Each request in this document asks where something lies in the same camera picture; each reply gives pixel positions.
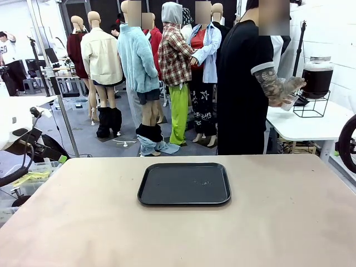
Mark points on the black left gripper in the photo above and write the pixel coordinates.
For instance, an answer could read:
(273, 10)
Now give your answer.
(26, 139)

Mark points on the short clear iced cup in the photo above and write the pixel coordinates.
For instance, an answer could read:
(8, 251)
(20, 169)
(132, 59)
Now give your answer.
(290, 104)

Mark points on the glass dark drink dispenser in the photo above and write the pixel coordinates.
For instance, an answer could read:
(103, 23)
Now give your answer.
(317, 80)

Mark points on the tattooed right forearm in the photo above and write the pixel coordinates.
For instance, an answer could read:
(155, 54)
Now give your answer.
(271, 84)

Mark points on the person's left hand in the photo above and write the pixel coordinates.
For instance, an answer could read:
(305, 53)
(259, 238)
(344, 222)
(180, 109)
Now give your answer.
(279, 101)

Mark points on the person's right hand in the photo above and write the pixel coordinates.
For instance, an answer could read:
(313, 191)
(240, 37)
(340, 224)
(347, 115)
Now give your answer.
(296, 84)

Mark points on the silver metal pole stand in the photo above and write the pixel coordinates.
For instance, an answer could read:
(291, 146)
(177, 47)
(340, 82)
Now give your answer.
(68, 125)

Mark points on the yellow packaging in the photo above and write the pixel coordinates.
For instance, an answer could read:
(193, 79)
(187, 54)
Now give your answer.
(33, 178)

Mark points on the large clear storage bin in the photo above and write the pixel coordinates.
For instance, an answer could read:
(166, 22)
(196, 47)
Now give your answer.
(36, 192)

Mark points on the white table with plain top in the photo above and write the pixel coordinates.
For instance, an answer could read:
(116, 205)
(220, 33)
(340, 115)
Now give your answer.
(41, 100)

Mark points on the black tripod with thick leg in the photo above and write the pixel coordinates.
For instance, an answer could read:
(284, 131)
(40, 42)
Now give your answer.
(54, 84)

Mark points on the grey plastic stool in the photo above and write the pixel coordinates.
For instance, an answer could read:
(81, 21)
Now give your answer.
(29, 82)

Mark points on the black monitor screen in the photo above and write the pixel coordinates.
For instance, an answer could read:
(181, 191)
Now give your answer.
(51, 55)

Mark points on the mannequin in maroon dress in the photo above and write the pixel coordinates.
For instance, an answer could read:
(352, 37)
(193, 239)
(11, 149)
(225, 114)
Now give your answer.
(78, 55)

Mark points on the mannequin in cream jacket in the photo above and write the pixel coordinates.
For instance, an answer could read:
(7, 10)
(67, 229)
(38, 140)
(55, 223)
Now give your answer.
(101, 55)

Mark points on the man in white T-shirt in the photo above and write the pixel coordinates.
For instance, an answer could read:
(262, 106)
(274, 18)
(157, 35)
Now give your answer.
(9, 53)

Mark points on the mannequin in light blue fleece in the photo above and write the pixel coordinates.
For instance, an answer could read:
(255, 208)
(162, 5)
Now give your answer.
(136, 61)

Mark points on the black plastic serving tray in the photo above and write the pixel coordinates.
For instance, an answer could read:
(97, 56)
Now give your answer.
(183, 186)

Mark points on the person with black hair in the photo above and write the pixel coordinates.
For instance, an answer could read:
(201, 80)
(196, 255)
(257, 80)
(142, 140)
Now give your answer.
(114, 29)

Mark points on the mannequin in red jacket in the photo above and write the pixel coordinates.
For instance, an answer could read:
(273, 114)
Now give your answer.
(155, 39)

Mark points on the mannequin in plaid hoodie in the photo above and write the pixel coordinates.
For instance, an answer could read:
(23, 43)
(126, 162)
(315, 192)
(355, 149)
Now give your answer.
(175, 55)

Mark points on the mannequin in blue shirt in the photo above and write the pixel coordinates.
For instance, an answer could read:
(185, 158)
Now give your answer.
(210, 55)

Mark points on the mannequin with bucket hat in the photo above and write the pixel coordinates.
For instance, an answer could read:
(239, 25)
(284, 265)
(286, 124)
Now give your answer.
(187, 16)

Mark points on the man in black T-shirt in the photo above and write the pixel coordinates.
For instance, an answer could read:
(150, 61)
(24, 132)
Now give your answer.
(239, 83)

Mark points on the mannequin in black suit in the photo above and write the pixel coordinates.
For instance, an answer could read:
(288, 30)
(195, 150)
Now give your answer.
(217, 11)

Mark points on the mannequin in white shirt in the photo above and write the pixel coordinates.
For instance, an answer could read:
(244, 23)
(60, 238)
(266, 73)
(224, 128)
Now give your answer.
(278, 50)

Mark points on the wooden pallet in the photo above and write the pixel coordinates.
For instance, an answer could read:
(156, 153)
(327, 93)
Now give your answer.
(303, 150)

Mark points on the white table holding dispenser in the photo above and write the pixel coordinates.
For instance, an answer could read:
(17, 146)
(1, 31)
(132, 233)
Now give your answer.
(306, 128)

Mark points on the mannequin in black jacket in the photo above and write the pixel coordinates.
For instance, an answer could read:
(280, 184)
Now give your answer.
(287, 44)

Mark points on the tall slim black tripod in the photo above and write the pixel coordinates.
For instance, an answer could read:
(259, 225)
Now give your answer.
(299, 53)

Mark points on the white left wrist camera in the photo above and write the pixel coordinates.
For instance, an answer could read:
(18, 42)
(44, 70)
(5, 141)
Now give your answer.
(46, 114)

